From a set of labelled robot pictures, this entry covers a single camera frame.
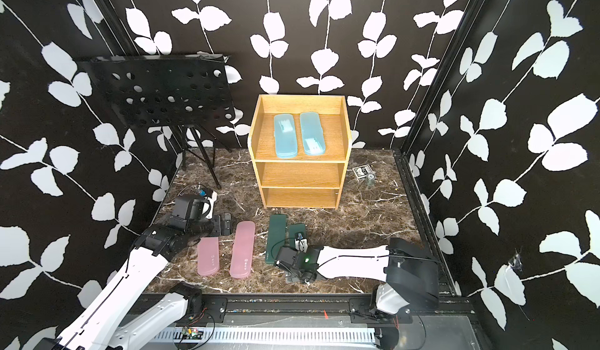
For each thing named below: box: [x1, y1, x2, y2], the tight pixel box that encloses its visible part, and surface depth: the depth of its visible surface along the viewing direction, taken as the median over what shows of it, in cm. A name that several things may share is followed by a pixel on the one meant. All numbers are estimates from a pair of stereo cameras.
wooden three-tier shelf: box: [247, 94, 353, 210], surface depth 88 cm
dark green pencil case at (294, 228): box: [288, 223, 307, 249], surface depth 95 cm
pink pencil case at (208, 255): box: [197, 236, 220, 276], surface depth 84 cm
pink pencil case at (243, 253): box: [229, 221, 256, 279], surface depth 87 cm
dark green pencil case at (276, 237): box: [265, 214, 287, 265], surface depth 93 cm
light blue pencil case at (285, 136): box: [273, 114, 298, 159], surface depth 82 cm
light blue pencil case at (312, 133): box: [300, 111, 326, 156], surface depth 83 cm
